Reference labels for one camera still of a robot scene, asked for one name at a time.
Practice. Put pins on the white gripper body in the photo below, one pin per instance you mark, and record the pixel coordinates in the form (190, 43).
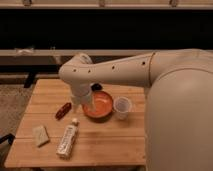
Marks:
(86, 100)

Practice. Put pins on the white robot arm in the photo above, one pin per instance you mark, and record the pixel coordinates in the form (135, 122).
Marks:
(178, 121)

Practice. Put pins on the orange ceramic bowl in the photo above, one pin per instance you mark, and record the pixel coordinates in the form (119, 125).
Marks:
(103, 105)

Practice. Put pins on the small black object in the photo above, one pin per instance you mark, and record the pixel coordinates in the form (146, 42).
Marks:
(96, 87)

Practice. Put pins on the white tube with cap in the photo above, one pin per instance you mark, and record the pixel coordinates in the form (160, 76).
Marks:
(65, 146)

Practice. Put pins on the pale green sponge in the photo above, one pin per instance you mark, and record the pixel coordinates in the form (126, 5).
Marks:
(41, 136)

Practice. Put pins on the black chair leg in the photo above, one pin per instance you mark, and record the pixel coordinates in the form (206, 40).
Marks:
(9, 138)

